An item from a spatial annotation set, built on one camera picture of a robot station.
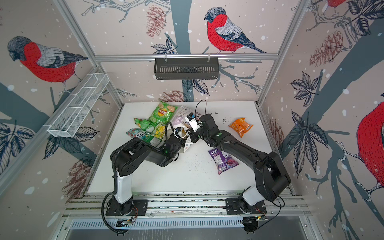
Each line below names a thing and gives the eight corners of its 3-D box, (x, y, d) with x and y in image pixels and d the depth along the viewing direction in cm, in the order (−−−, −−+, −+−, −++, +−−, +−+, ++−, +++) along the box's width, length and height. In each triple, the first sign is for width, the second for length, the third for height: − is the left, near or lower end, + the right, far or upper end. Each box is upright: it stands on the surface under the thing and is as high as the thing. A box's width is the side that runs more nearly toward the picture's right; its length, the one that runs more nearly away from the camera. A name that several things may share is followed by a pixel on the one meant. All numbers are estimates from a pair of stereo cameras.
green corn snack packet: (135, 128, 106) (131, 121, 99) (138, 124, 108) (134, 117, 102) (149, 131, 104) (145, 124, 98) (151, 127, 106) (148, 120, 100)
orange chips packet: (241, 137, 101) (242, 133, 97) (230, 127, 106) (231, 123, 103) (251, 129, 105) (253, 125, 101) (240, 120, 111) (242, 116, 107)
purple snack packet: (218, 174, 85) (219, 171, 82) (207, 154, 94) (207, 150, 90) (235, 165, 89) (237, 162, 85) (223, 146, 97) (224, 142, 93)
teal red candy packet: (127, 138, 101) (124, 133, 97) (131, 130, 105) (129, 126, 101) (144, 140, 99) (141, 136, 95) (147, 132, 103) (145, 128, 99)
